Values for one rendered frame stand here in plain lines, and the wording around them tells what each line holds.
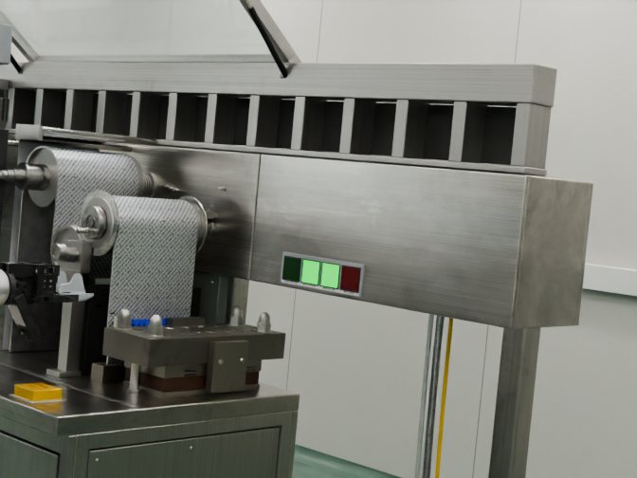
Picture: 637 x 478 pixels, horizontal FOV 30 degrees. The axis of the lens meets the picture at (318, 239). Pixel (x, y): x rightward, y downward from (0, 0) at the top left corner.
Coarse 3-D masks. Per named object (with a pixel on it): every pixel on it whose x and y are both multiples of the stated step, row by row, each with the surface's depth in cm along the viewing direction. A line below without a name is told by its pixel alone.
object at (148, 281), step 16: (128, 256) 266; (144, 256) 269; (160, 256) 272; (176, 256) 276; (192, 256) 279; (112, 272) 263; (128, 272) 266; (144, 272) 270; (160, 272) 273; (176, 272) 276; (192, 272) 280; (112, 288) 263; (128, 288) 267; (144, 288) 270; (160, 288) 273; (176, 288) 277; (112, 304) 264; (128, 304) 267; (144, 304) 270; (160, 304) 274; (176, 304) 277; (112, 320) 264
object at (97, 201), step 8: (96, 200) 267; (104, 200) 264; (104, 208) 264; (112, 216) 262; (112, 224) 262; (200, 224) 281; (200, 232) 281; (88, 240) 268; (96, 240) 266; (104, 240) 264
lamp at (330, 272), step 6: (324, 264) 263; (330, 264) 262; (324, 270) 263; (330, 270) 262; (336, 270) 260; (324, 276) 263; (330, 276) 261; (336, 276) 260; (324, 282) 263; (330, 282) 261; (336, 282) 260
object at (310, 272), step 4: (304, 260) 267; (304, 264) 267; (308, 264) 266; (312, 264) 265; (316, 264) 265; (304, 268) 267; (308, 268) 266; (312, 268) 265; (316, 268) 264; (304, 272) 267; (308, 272) 266; (312, 272) 265; (316, 272) 264; (304, 276) 267; (308, 276) 266; (312, 276) 265; (316, 276) 264; (304, 280) 267; (308, 280) 266; (312, 280) 265; (316, 280) 264; (316, 284) 264
